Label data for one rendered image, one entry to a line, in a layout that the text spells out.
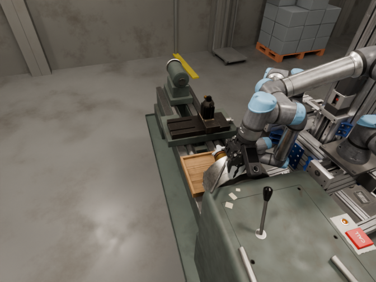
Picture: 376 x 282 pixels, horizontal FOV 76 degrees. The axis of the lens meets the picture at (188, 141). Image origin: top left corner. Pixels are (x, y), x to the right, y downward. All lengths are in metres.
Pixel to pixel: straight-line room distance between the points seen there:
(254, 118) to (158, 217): 1.75
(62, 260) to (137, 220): 0.65
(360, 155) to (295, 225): 0.62
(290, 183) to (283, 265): 0.34
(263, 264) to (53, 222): 2.06
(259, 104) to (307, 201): 0.46
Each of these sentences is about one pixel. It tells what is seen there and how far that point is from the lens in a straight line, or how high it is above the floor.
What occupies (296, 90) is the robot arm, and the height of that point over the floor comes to 1.60.
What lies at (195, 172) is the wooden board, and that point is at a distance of 1.50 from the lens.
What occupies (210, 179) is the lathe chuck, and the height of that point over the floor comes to 1.15.
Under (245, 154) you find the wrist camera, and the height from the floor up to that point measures 1.46.
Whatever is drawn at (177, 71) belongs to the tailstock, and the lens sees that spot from 2.02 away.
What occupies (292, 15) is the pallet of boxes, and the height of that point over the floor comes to 0.88.
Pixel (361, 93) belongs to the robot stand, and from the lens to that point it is 1.58.
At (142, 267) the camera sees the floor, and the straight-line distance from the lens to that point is 2.17.
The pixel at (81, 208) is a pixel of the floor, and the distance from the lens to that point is 2.57.
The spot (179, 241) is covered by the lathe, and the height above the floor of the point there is 0.54.
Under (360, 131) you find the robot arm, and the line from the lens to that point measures 1.39.
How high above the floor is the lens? 2.02
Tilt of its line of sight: 42 degrees down
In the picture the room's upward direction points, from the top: 2 degrees clockwise
